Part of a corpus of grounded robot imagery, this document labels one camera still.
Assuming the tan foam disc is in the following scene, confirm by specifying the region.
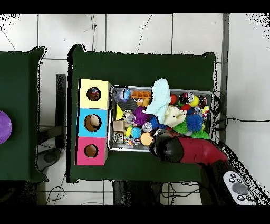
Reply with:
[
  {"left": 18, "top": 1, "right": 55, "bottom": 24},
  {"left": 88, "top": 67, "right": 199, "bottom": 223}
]
[{"left": 140, "top": 132, "right": 153, "bottom": 146}]

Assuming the dark green tablecloth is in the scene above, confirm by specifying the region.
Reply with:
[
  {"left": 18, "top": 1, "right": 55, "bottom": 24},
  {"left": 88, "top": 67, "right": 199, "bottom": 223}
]
[
  {"left": 0, "top": 46, "right": 49, "bottom": 183},
  {"left": 66, "top": 44, "right": 217, "bottom": 184}
]

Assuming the printed silver drink can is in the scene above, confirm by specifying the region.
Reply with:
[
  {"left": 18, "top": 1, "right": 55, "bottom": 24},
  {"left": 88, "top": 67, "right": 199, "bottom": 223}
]
[{"left": 122, "top": 110, "right": 136, "bottom": 125}]

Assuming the purple spiky monster toy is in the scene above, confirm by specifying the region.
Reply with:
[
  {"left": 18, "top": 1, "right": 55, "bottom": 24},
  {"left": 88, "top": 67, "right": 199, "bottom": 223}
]
[{"left": 132, "top": 106, "right": 151, "bottom": 127}]

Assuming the tan round object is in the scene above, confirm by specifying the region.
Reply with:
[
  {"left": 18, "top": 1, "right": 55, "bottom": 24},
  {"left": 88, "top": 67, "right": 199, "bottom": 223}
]
[{"left": 89, "top": 115, "right": 100, "bottom": 127}]

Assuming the long black cable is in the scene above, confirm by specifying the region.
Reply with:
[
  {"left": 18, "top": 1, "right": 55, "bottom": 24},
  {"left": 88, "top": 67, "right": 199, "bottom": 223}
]
[{"left": 214, "top": 117, "right": 270, "bottom": 127}]

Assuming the blue globe print ball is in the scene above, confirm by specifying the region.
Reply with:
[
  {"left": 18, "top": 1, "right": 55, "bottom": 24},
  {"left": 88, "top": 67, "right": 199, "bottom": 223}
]
[{"left": 130, "top": 126, "right": 142, "bottom": 139}]

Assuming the mint green waffle cloth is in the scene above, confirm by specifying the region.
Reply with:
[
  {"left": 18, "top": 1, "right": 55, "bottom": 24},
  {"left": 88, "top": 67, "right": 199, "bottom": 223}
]
[{"left": 143, "top": 78, "right": 172, "bottom": 125}]

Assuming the purple plastic bowl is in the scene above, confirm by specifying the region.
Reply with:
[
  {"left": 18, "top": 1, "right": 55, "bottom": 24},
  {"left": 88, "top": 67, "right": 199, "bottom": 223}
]
[{"left": 0, "top": 110, "right": 13, "bottom": 145}]

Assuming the orange plush toy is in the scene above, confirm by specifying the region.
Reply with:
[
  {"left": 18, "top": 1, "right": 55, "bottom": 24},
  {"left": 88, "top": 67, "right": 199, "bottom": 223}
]
[{"left": 136, "top": 97, "right": 151, "bottom": 107}]

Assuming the crushed bottle with blue label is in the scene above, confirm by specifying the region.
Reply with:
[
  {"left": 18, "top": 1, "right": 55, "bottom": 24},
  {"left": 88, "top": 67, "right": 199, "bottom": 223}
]
[{"left": 112, "top": 87, "right": 131, "bottom": 104}]

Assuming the cream waffle cloth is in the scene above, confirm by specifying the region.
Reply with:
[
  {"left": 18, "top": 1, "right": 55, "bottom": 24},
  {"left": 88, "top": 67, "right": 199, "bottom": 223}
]
[{"left": 163, "top": 105, "right": 188, "bottom": 128}]

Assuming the shallow wire mesh bin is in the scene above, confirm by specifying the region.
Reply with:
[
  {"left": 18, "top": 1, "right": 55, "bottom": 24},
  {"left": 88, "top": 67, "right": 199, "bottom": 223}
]
[{"left": 106, "top": 85, "right": 214, "bottom": 156}]

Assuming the wooden box with three holes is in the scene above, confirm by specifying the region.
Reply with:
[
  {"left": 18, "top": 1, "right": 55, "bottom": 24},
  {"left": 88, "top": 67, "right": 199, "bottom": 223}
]
[{"left": 75, "top": 78, "right": 112, "bottom": 166}]

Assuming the blue spiky rubber ball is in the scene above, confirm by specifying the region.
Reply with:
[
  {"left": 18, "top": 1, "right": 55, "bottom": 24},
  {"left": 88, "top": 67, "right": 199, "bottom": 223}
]
[{"left": 186, "top": 114, "right": 204, "bottom": 132}]

